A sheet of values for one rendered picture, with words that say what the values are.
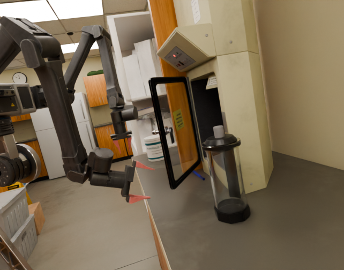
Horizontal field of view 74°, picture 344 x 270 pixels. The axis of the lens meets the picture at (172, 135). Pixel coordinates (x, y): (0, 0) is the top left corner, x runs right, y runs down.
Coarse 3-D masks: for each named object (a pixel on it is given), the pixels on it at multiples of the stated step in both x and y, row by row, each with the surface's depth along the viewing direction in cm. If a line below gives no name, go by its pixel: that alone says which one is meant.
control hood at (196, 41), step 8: (200, 24) 69; (208, 24) 69; (176, 32) 68; (184, 32) 68; (192, 32) 68; (200, 32) 69; (208, 32) 70; (168, 40) 77; (176, 40) 73; (184, 40) 70; (192, 40) 69; (200, 40) 69; (208, 40) 70; (160, 48) 89; (168, 48) 83; (184, 48) 75; (192, 48) 72; (200, 48) 70; (208, 48) 70; (160, 56) 97; (192, 56) 77; (200, 56) 74; (208, 56) 71; (192, 64) 84
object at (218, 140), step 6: (216, 126) 64; (222, 126) 63; (216, 132) 63; (222, 132) 63; (210, 138) 65; (216, 138) 63; (222, 138) 62; (228, 138) 61; (234, 138) 62; (210, 144) 62; (216, 144) 61; (222, 144) 60
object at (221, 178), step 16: (240, 144) 62; (208, 160) 64; (224, 160) 61; (240, 160) 64; (224, 176) 62; (240, 176) 63; (224, 192) 63; (240, 192) 63; (224, 208) 64; (240, 208) 64
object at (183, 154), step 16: (160, 96) 80; (176, 96) 91; (176, 112) 89; (176, 128) 88; (192, 128) 102; (176, 144) 87; (192, 144) 100; (176, 160) 86; (192, 160) 99; (176, 176) 84
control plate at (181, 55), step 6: (174, 48) 80; (168, 54) 89; (174, 54) 85; (180, 54) 82; (186, 54) 78; (168, 60) 95; (174, 60) 91; (180, 60) 87; (186, 60) 83; (192, 60) 80; (180, 66) 94; (186, 66) 89
